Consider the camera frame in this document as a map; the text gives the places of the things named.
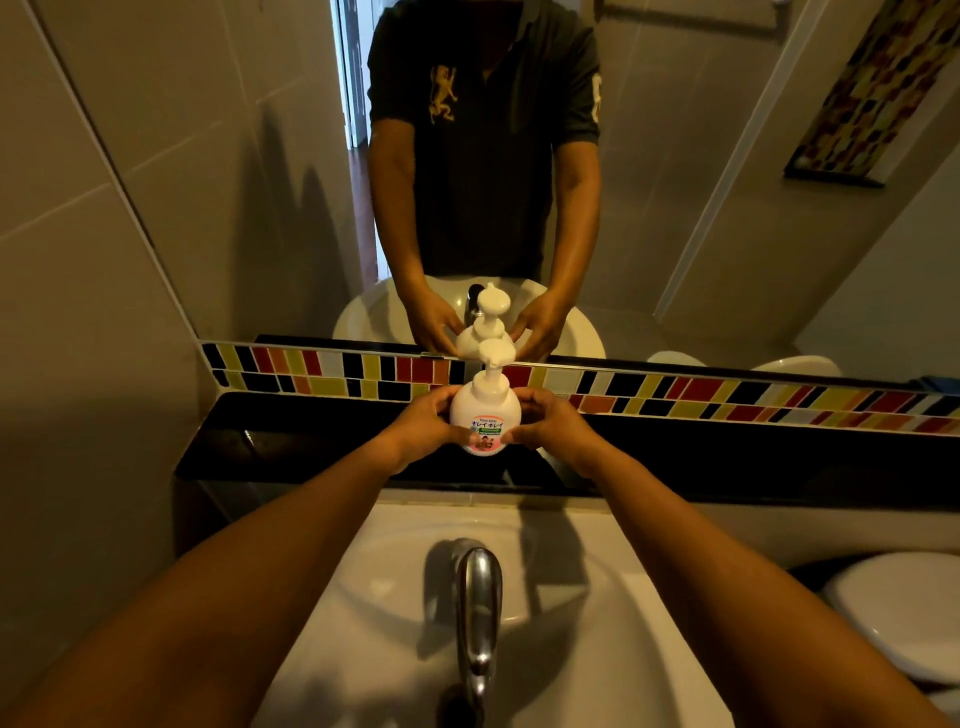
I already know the person's left hand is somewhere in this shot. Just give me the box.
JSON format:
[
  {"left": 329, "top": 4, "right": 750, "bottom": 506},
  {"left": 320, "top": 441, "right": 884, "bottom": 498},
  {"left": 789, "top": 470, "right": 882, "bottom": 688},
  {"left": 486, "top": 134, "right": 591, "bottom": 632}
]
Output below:
[{"left": 377, "top": 384, "right": 474, "bottom": 477}]

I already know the person's right hand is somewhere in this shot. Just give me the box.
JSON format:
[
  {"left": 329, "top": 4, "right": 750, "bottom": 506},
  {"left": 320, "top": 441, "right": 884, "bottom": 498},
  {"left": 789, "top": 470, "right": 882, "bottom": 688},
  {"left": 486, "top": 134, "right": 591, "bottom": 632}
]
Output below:
[{"left": 500, "top": 386, "right": 603, "bottom": 481}]

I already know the white foam soap pump bottle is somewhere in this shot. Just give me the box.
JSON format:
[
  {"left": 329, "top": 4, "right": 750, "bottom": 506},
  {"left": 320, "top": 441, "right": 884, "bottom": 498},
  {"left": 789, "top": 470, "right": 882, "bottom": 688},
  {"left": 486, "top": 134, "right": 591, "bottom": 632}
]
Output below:
[{"left": 449, "top": 337, "right": 523, "bottom": 457}]

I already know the person's left forearm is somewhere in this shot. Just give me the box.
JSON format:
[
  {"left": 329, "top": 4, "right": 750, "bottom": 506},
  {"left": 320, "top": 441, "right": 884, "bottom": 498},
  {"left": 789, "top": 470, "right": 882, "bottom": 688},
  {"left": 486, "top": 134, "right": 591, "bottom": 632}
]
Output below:
[{"left": 0, "top": 438, "right": 402, "bottom": 728}]

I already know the person's right forearm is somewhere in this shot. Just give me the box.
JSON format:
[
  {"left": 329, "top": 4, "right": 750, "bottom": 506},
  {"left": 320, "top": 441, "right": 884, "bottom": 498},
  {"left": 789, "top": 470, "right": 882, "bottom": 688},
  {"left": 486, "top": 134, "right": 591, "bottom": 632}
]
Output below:
[{"left": 579, "top": 444, "right": 955, "bottom": 728}]

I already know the chrome faucet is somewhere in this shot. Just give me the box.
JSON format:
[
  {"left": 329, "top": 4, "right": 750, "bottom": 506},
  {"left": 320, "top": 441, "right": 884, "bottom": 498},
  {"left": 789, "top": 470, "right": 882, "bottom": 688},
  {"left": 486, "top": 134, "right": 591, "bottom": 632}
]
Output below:
[{"left": 448, "top": 538, "right": 505, "bottom": 714}]

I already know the white ceramic sink basin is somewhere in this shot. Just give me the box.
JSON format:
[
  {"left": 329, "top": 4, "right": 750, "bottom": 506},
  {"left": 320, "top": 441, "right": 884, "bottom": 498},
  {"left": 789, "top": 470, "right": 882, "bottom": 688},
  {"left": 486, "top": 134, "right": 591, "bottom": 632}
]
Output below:
[{"left": 251, "top": 501, "right": 736, "bottom": 728}]

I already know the black glossy ledge shelf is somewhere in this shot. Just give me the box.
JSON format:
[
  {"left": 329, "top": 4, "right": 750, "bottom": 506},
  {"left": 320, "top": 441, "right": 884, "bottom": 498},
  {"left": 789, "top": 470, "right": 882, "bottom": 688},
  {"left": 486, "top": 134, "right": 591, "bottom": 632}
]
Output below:
[{"left": 174, "top": 391, "right": 960, "bottom": 513}]

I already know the white toilet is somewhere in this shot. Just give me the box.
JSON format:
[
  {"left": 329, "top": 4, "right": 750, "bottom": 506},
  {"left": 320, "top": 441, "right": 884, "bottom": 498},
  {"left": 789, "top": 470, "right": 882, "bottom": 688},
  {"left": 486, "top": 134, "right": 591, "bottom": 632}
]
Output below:
[{"left": 819, "top": 552, "right": 960, "bottom": 717}]

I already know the large wall mirror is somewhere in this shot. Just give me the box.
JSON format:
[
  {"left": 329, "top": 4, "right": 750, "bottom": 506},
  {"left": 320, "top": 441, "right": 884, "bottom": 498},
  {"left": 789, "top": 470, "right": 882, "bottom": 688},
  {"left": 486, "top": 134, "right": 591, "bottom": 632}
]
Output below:
[{"left": 21, "top": 0, "right": 960, "bottom": 385}]

